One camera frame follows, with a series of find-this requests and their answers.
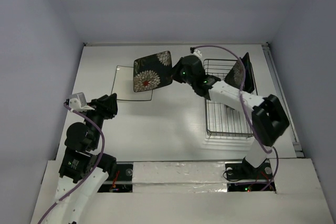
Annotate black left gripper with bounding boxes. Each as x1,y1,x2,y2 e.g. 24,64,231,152
83,92,118,147

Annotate black floral square plate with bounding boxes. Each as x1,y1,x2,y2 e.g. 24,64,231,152
133,51,173,92

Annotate white square plate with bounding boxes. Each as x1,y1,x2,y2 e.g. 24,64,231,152
112,66,153,101

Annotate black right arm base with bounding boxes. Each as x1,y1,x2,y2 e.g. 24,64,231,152
223,160,272,182

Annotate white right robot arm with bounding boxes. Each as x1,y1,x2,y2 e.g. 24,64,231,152
171,55,289,178

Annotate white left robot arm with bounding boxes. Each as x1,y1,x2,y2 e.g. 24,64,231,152
44,93,118,223

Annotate white foam front block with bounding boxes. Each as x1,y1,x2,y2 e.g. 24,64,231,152
132,162,228,194

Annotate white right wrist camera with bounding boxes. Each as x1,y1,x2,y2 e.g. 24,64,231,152
190,47,203,59

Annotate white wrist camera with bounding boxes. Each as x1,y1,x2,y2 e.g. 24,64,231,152
190,47,203,59
66,92,94,112

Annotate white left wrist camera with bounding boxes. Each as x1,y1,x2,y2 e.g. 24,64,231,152
66,92,94,112

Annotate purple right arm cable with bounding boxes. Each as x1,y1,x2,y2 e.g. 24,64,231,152
193,45,279,191

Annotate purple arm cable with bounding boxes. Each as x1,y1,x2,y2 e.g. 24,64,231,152
193,45,279,191
36,102,106,224

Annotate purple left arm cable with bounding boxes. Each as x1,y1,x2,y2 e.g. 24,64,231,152
36,102,106,224

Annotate metal wire dish rack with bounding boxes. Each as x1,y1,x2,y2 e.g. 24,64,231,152
203,59,252,138

